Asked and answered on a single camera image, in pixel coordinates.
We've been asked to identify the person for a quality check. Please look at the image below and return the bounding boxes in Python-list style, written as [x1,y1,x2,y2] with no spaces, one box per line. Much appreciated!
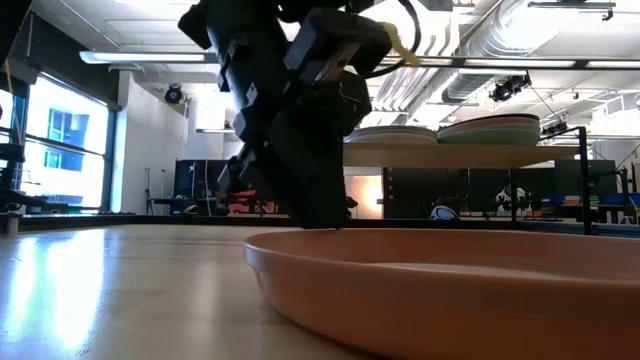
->
[494,182,529,212]

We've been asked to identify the black ceiling track fixture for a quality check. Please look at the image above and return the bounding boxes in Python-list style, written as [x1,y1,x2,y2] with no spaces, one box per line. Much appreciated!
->
[527,0,617,22]

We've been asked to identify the rig light bar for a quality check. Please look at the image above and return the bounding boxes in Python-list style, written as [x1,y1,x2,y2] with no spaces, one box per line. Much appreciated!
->
[78,49,640,71]

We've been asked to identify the large window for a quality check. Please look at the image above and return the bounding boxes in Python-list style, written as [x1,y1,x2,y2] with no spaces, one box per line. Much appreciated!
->
[0,73,117,212]

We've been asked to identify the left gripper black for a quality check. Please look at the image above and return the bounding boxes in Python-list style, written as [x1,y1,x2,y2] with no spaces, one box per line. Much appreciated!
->
[177,0,371,230]

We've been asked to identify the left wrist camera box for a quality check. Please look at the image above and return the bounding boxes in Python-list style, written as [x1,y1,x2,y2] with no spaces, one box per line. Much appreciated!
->
[283,7,394,86]

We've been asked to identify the white blue ball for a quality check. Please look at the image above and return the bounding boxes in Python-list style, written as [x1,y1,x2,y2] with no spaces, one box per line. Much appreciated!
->
[429,204,460,222]

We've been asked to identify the black wire dish rack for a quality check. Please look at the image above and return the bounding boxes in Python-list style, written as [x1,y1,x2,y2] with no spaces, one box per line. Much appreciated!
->
[342,125,594,236]

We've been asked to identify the silver ventilation duct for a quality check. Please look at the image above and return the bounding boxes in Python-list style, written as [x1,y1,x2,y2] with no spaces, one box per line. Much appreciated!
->
[440,0,569,105]

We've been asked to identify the black aluminium rig frame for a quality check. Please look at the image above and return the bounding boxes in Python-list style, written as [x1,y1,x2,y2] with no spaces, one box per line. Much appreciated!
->
[0,142,640,239]

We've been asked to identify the terracotta plate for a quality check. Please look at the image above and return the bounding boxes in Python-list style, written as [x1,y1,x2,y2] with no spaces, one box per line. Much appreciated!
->
[243,228,640,360]

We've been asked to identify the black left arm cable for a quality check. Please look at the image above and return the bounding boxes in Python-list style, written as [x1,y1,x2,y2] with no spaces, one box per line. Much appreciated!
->
[367,0,424,80]

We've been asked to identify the yellow cable tie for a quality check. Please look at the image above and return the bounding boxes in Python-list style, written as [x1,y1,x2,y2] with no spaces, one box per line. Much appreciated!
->
[382,22,422,68]

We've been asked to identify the black partition panel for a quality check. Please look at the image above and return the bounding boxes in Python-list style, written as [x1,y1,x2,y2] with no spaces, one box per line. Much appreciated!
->
[173,159,226,216]

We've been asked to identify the black cabinet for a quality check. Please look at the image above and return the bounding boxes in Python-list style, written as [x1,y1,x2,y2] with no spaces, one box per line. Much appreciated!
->
[382,166,470,220]

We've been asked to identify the black plate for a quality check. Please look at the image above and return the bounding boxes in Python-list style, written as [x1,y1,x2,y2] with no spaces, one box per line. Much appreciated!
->
[442,112,542,126]

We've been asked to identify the green plate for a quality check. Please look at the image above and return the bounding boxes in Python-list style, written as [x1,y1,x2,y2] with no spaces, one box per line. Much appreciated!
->
[438,128,543,147]

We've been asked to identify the beige plate stack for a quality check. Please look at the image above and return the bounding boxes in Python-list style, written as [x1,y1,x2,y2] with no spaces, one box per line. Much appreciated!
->
[344,130,440,146]

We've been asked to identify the small beige post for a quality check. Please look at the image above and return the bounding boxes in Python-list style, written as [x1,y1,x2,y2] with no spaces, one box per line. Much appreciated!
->
[0,212,21,237]

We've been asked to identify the black ceiling spotlight cluster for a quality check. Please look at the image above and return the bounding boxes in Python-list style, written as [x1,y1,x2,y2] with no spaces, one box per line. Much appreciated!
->
[488,72,533,104]

